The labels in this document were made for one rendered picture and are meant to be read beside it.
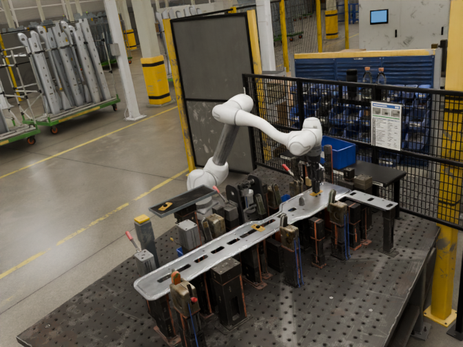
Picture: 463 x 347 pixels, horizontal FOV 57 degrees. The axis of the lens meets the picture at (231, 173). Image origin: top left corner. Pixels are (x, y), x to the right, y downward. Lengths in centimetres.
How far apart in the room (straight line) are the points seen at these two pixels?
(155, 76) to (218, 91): 512
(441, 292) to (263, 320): 140
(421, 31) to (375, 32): 84
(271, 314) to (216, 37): 337
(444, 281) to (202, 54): 341
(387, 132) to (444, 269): 94
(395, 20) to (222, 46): 484
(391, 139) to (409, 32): 627
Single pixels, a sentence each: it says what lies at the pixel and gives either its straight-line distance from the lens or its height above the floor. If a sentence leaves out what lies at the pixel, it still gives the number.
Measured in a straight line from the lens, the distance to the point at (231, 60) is 482.
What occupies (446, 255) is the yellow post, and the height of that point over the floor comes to 51.
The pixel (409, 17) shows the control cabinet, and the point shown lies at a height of 137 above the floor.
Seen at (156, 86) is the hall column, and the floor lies 47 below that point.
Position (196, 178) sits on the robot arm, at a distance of 292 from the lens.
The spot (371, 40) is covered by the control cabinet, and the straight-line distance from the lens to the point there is 922.
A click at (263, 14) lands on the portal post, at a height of 183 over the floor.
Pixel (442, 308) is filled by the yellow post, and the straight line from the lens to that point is 326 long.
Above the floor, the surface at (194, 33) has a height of 181.
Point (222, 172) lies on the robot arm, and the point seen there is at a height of 101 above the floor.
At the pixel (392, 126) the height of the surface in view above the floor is 130.
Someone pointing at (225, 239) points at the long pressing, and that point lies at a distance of 225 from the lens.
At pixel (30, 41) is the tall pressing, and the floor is 181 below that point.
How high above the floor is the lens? 216
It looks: 22 degrees down
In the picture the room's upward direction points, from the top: 8 degrees counter-clockwise
